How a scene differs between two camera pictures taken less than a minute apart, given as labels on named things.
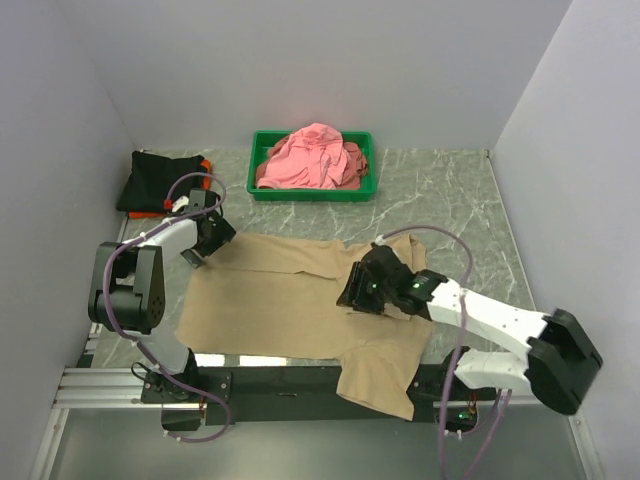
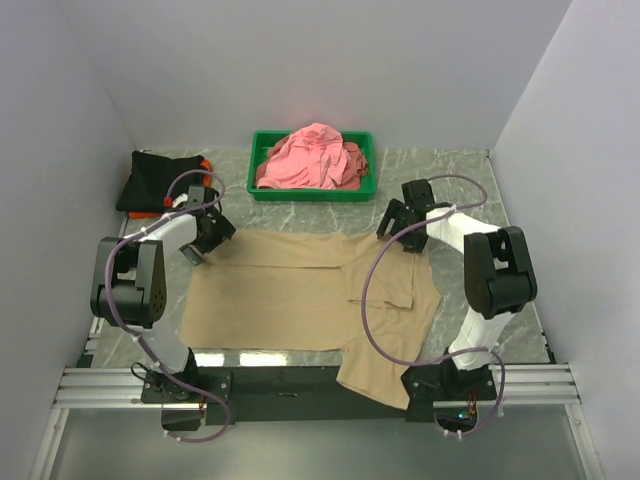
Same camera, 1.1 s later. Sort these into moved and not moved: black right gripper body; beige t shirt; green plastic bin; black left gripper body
Moved: black right gripper body
Not moved: beige t shirt; black left gripper body; green plastic bin
